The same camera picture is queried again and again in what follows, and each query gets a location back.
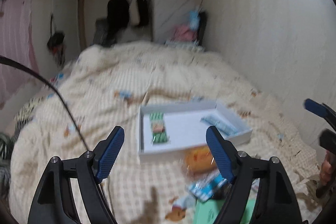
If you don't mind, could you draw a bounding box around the orange bread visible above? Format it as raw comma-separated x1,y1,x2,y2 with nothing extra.
184,145,217,174

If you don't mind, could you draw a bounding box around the blue candy stick packet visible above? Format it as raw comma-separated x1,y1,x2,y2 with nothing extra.
201,115,238,136

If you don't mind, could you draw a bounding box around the blue milk candy packet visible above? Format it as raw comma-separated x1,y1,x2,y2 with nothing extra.
187,170,228,202

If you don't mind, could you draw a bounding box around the green cream tube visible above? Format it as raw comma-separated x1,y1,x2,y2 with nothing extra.
193,179,259,224

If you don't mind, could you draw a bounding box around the green candy stick packet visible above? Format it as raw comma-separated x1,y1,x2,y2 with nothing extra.
149,112,169,145

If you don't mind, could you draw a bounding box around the person's right hand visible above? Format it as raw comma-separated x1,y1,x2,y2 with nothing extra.
319,151,335,185

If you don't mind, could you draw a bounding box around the white cardboard box tray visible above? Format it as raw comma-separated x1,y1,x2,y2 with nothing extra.
138,100,252,163

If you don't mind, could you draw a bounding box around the cream checkered bear duvet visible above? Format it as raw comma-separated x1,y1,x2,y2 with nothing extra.
9,42,322,223

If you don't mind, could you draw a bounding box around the black hanging bag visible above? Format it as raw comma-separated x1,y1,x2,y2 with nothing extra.
47,14,65,68

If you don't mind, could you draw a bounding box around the pink clothes pile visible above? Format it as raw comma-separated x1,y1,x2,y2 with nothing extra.
172,24,197,42

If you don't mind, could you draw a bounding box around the black hanging coat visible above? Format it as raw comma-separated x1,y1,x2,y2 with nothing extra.
92,0,130,48

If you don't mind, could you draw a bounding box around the light blue plush item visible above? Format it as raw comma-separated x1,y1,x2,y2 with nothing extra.
189,9,200,31

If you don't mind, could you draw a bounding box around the pink lace curtain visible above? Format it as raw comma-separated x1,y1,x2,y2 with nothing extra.
0,0,39,108

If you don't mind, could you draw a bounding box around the black cable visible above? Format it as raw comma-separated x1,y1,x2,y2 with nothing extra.
0,54,116,224

